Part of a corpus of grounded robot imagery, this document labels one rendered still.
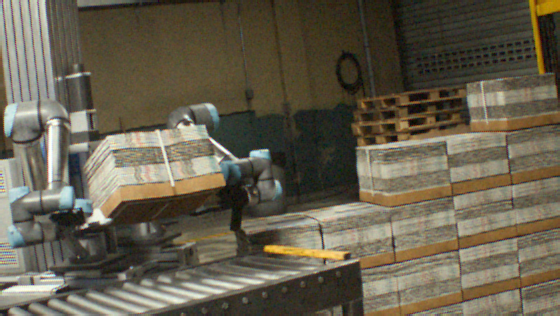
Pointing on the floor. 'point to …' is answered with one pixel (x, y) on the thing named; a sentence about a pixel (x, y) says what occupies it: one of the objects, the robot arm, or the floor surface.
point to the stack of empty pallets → (406, 115)
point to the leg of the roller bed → (353, 308)
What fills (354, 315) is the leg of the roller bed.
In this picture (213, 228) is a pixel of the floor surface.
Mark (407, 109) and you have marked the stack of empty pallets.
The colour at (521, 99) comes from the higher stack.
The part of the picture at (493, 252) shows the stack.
